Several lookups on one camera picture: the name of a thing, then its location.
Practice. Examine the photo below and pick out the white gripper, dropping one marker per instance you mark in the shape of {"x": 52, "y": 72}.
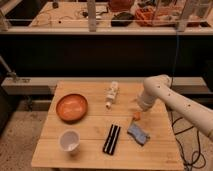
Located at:
{"x": 145, "y": 101}

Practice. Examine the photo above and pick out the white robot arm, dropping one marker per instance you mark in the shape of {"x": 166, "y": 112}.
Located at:
{"x": 159, "y": 87}

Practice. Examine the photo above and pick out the orange ceramic bowl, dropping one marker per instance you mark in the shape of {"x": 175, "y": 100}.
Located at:
{"x": 72, "y": 107}

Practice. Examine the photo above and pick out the black bowl on shelf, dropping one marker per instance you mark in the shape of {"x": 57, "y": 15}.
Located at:
{"x": 122, "y": 19}

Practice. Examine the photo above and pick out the blue folded cloth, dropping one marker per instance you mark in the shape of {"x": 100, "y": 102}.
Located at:
{"x": 138, "y": 134}

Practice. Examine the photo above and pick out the black rectangular remote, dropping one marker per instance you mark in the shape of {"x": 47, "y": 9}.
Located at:
{"x": 111, "y": 141}

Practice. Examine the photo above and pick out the wooden table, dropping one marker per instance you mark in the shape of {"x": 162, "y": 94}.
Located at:
{"x": 160, "y": 153}

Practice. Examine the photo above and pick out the white paper cup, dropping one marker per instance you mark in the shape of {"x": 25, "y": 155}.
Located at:
{"x": 69, "y": 141}

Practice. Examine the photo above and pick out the orange crate on shelf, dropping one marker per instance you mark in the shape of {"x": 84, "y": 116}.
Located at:
{"x": 152, "y": 17}

